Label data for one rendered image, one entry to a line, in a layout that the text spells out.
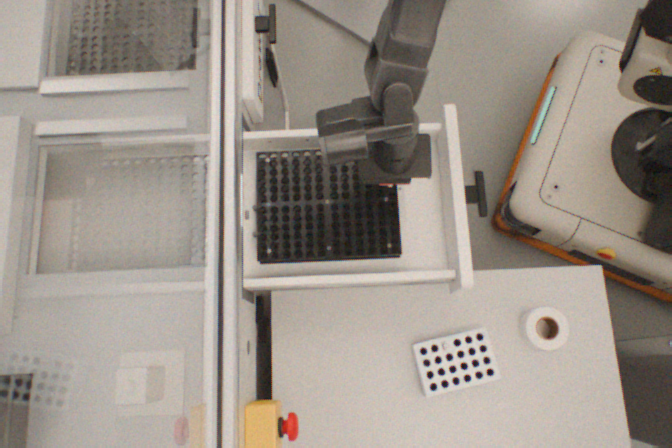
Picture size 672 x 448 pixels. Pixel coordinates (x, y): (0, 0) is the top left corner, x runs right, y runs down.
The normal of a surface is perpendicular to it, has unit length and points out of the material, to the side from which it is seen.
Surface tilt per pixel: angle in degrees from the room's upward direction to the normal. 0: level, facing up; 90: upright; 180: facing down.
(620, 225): 0
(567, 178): 0
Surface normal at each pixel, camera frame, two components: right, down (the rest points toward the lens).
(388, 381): -0.02, -0.25
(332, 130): 0.10, 0.64
